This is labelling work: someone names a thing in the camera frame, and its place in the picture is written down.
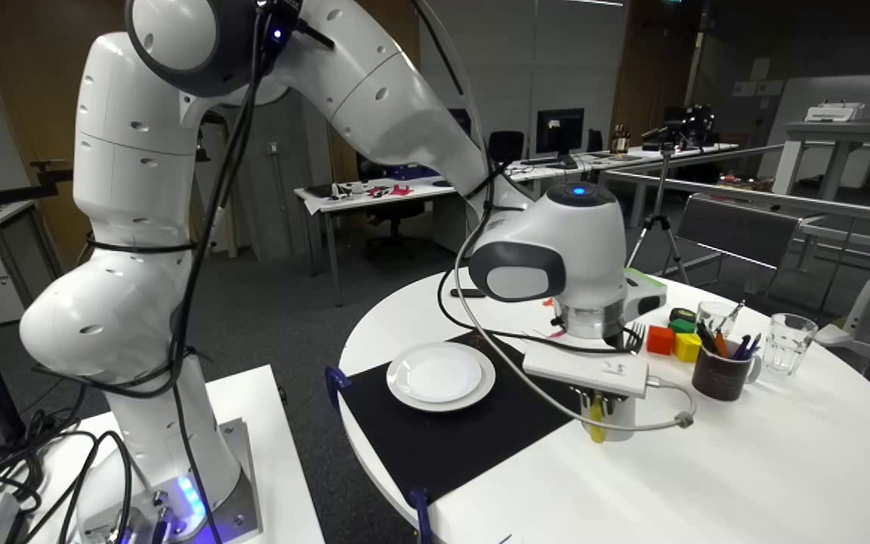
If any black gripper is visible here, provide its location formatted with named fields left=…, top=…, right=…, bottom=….
left=581, top=390, right=633, bottom=416

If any white cup yellow inside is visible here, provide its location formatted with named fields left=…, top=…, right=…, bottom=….
left=581, top=392, right=633, bottom=444

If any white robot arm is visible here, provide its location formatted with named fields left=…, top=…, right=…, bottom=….
left=21, top=0, right=626, bottom=510

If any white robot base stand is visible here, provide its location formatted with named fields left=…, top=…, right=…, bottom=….
left=0, top=365, right=324, bottom=544

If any dark pen holder cup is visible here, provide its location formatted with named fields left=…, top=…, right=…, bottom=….
left=692, top=351, right=751, bottom=402

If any large white plate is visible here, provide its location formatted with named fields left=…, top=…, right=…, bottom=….
left=388, top=343, right=494, bottom=413

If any orange cube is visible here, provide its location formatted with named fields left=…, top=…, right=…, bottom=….
left=647, top=326, right=676, bottom=356

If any yellow cube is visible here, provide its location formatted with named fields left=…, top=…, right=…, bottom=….
left=674, top=334, right=700, bottom=364

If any green cube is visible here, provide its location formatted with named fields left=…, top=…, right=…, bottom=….
left=669, top=317, right=697, bottom=335

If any round white table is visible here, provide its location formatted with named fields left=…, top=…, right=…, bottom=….
left=339, top=279, right=870, bottom=544

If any green book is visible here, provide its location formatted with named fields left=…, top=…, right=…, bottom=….
left=622, top=270, right=669, bottom=320

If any black placemat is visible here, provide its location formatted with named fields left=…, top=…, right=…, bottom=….
left=340, top=334, right=568, bottom=503

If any clear drinking glass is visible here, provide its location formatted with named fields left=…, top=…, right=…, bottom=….
left=761, top=313, right=818, bottom=375

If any blue table clamp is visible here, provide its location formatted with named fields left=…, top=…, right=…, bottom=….
left=324, top=365, right=350, bottom=406
left=408, top=487, right=436, bottom=544

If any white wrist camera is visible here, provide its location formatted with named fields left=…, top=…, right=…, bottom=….
left=523, top=351, right=650, bottom=398

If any camera tripod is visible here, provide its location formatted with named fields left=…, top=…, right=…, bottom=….
left=629, top=122, right=686, bottom=273

